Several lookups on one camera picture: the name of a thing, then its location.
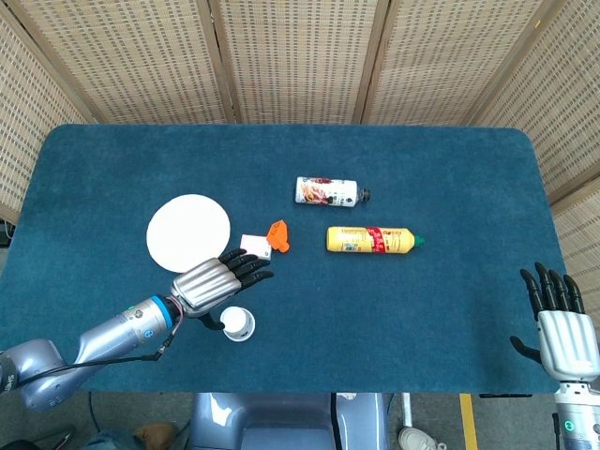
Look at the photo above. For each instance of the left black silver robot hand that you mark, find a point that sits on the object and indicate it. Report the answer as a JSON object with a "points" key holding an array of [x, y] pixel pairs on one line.
{"points": [[206, 283]]}

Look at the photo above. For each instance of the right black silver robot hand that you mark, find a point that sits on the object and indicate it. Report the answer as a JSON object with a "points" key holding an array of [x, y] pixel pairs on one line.
{"points": [[567, 337]]}

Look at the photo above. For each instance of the white floral paper cup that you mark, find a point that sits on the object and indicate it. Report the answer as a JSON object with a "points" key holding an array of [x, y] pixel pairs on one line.
{"points": [[247, 338], [234, 319]]}

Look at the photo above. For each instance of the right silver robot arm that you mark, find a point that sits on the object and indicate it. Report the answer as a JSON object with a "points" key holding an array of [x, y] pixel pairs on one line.
{"points": [[576, 422]]}

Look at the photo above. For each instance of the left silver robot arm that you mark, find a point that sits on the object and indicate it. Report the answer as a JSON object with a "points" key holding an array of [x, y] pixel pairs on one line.
{"points": [[112, 333]]}

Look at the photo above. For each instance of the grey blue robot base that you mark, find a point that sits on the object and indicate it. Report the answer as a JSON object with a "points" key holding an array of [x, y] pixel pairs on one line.
{"points": [[281, 422]]}

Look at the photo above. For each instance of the white paper plate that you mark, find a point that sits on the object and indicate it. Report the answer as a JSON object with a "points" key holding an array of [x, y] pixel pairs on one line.
{"points": [[187, 229]]}

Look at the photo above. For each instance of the pink white tissue pack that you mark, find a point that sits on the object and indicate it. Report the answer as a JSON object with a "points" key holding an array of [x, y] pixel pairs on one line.
{"points": [[255, 244]]}

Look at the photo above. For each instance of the orange plastic cap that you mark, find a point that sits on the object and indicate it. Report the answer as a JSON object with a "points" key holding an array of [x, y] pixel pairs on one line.
{"points": [[279, 232]]}

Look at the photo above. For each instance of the white label drink bottle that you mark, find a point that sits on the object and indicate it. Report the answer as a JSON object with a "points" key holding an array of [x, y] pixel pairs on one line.
{"points": [[323, 190]]}

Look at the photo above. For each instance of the brown shoe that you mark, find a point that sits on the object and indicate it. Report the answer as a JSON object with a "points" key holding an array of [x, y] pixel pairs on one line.
{"points": [[154, 433]]}

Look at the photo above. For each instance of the yellow bottle green cap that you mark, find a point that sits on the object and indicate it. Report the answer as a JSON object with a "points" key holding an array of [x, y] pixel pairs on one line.
{"points": [[365, 239]]}

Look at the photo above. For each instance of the blue table cloth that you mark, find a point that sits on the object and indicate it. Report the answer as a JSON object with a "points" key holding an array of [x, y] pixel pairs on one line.
{"points": [[375, 328]]}

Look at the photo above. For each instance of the white metal pole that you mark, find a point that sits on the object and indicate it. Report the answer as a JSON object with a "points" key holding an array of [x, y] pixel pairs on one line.
{"points": [[407, 408]]}

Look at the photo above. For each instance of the white shoe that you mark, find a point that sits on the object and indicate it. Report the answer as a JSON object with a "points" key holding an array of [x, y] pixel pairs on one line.
{"points": [[417, 440]]}

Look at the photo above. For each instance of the woven bamboo screen panel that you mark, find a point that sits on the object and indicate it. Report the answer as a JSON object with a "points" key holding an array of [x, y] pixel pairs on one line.
{"points": [[572, 117], [445, 61], [28, 140], [140, 61], [300, 61]]}

